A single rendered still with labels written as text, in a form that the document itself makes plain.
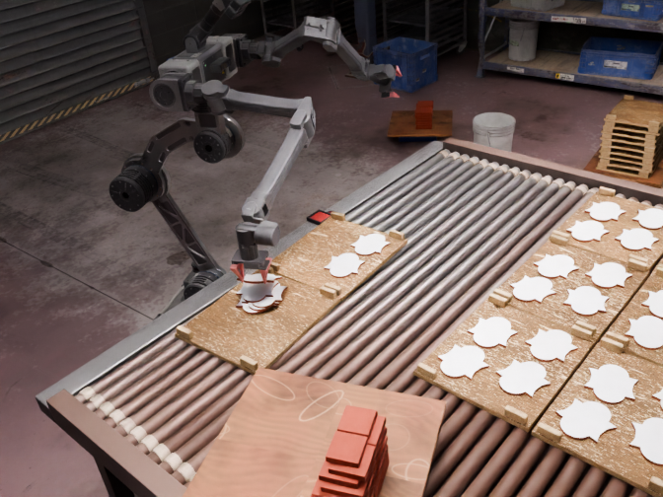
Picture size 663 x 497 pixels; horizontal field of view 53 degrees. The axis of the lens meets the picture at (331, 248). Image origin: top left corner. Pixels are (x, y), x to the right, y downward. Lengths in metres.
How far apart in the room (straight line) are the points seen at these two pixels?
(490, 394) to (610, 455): 0.32
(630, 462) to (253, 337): 1.08
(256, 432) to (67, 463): 1.69
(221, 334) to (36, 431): 1.53
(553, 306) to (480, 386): 0.43
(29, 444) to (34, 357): 0.62
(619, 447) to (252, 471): 0.87
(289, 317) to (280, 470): 0.68
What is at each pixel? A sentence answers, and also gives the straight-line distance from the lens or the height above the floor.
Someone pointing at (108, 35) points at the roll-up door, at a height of 0.60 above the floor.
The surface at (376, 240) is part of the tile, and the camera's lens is 2.45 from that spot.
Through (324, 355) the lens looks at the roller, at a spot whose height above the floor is 0.92.
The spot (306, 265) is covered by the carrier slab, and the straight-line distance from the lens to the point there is 2.35.
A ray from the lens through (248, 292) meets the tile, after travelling 2.20.
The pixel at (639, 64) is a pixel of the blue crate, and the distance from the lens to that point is 6.47.
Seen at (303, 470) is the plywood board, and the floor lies 1.04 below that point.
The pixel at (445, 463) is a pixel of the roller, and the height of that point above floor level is 0.92.
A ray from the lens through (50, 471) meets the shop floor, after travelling 3.25.
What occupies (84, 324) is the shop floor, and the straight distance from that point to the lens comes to 3.97.
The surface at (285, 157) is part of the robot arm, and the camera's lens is 2.14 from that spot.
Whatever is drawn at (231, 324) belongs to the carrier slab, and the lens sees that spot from 2.14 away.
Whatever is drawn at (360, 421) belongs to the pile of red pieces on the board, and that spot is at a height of 1.21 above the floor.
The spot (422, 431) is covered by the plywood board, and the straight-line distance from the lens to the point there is 1.63.
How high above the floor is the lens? 2.26
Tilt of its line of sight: 33 degrees down
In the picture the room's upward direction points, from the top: 5 degrees counter-clockwise
